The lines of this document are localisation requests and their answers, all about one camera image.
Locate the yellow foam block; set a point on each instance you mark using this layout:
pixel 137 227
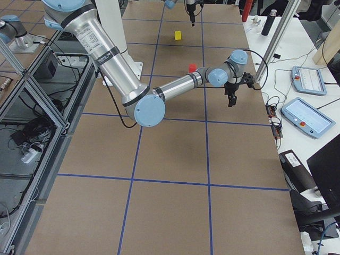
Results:
pixel 177 35

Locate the far teach pendant tablet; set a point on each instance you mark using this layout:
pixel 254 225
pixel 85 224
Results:
pixel 308 80

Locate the black thermos bottle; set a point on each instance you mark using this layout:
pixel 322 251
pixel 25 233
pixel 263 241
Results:
pixel 269 22

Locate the red foam block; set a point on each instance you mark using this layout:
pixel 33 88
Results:
pixel 192 67

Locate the black computer monitor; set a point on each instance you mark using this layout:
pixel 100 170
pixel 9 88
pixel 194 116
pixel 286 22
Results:
pixel 314 217

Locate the teach pendant tablet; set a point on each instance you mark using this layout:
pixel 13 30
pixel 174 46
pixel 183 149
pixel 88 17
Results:
pixel 308 80
pixel 307 118

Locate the near teach pendant tablet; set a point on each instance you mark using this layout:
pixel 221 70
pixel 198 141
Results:
pixel 307 118

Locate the aluminium frame post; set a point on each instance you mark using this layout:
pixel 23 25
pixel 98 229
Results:
pixel 278 34

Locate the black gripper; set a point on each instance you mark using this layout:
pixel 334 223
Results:
pixel 230 90
pixel 190 8

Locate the black power adapter box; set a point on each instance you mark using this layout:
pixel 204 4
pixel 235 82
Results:
pixel 47 68

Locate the white power strip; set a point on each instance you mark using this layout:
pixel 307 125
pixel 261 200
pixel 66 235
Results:
pixel 29 156

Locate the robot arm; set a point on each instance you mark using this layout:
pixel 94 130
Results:
pixel 171 3
pixel 98 27

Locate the red bottle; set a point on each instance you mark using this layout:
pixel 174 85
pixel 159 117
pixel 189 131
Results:
pixel 246 10

